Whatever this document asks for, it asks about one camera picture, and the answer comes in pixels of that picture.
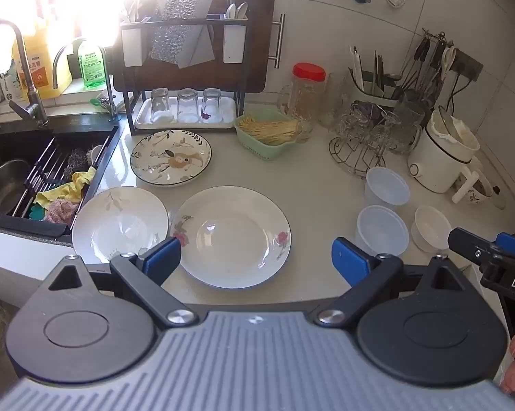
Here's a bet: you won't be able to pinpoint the floral print white mug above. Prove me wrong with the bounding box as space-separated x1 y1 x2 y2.
452 171 502 210

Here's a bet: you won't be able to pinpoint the translucent plastic bowl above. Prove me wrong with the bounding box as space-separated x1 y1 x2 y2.
356 204 410 258
364 167 411 211

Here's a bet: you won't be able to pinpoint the tall steel kitchen faucet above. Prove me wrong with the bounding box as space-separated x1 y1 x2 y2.
0 18 49 127

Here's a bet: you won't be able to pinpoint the row of hanging kitchen utensils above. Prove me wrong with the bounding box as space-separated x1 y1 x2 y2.
394 28 459 103

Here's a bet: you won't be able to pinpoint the black wall outlet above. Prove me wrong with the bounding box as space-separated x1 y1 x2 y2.
448 49 484 82

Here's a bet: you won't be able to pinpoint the green utensil holder with chopsticks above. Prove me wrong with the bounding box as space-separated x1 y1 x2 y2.
349 45 401 99

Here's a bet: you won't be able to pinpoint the steel bowl in sink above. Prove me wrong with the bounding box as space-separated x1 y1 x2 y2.
0 159 33 219

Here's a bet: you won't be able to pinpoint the black sink drain rack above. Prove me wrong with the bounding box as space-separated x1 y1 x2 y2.
0 130 117 237

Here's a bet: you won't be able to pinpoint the yellow detergent bottle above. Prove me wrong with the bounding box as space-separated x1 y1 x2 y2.
11 17 73 100

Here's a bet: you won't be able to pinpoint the owl print floral plate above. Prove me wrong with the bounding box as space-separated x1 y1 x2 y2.
130 129 212 188

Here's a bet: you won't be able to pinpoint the black kitchen sink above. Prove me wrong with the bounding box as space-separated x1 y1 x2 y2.
0 113 123 245

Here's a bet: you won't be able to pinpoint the white spoons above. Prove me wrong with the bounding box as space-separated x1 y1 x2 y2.
225 2 250 21

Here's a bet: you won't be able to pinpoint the black power cable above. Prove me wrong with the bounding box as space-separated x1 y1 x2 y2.
448 73 468 114

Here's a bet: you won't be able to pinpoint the group of clear glass cups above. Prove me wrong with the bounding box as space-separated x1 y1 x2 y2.
339 94 425 155

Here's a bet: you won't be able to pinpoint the bubble wrap sheet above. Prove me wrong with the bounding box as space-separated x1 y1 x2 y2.
148 0 217 69

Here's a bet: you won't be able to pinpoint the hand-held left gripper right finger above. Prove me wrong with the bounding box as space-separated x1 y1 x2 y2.
314 237 470 326

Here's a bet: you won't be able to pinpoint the yellow dish cloth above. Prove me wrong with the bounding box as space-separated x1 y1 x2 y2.
35 167 98 204

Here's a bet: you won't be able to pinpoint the dark brown cutting board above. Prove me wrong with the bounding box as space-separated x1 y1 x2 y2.
113 0 286 94

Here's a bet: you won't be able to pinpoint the green dish soap bottle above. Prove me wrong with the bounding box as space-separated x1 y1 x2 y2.
77 38 104 90

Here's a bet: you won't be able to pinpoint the pile of bamboo toothpicks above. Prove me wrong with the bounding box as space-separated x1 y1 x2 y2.
240 115 303 144

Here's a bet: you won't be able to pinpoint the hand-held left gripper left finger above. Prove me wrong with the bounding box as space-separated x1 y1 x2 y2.
48 237 198 328

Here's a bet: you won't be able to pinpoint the white electric cooker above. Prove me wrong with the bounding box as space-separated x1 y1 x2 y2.
409 109 483 193

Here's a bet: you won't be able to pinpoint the steel wool scrubber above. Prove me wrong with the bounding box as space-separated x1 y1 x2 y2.
63 148 91 172

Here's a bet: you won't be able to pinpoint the small steel faucet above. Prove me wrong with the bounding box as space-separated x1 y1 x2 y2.
52 38 118 121

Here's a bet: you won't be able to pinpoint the white rose print plate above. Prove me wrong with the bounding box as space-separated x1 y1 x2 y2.
171 186 292 289

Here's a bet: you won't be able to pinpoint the green plastic basket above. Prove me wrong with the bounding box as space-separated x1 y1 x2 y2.
234 113 312 160

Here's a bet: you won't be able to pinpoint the white cutlery caddy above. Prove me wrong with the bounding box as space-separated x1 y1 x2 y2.
222 23 246 65
121 28 149 68

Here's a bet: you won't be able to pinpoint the small white ceramic bowl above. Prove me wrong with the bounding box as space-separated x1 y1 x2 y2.
411 205 454 253

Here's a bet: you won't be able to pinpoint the small white bottle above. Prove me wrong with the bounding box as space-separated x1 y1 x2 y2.
1 68 27 101

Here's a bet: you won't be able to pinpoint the clear glass tumbler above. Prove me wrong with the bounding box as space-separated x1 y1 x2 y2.
319 73 353 128

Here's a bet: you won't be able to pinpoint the metal wire cup rack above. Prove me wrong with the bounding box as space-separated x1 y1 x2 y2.
328 100 412 178

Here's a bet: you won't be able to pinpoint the pink dish cloth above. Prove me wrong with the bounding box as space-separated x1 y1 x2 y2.
43 198 82 224

